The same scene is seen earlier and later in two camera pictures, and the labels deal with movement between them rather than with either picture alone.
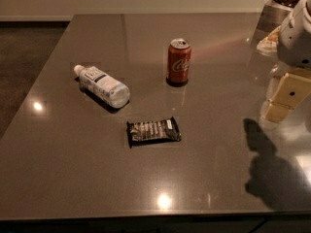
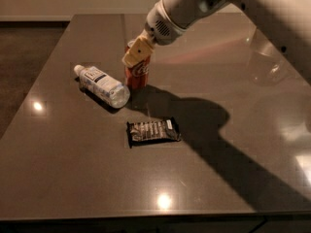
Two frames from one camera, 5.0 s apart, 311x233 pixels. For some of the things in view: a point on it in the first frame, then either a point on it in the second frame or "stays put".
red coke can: x=179 y=62 → x=137 y=77
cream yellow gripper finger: x=291 y=92 → x=138 y=49
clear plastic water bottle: x=108 y=88 stays put
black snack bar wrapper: x=153 y=131 stays put
